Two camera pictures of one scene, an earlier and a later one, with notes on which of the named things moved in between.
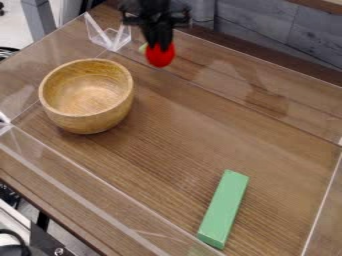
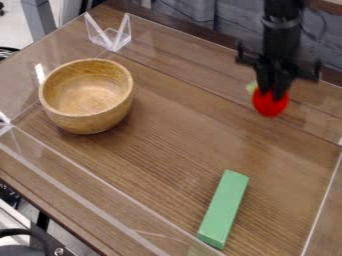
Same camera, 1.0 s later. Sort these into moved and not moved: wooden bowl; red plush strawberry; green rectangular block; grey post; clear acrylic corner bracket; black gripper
Moved: black gripper; red plush strawberry
Not moved: green rectangular block; grey post; wooden bowl; clear acrylic corner bracket
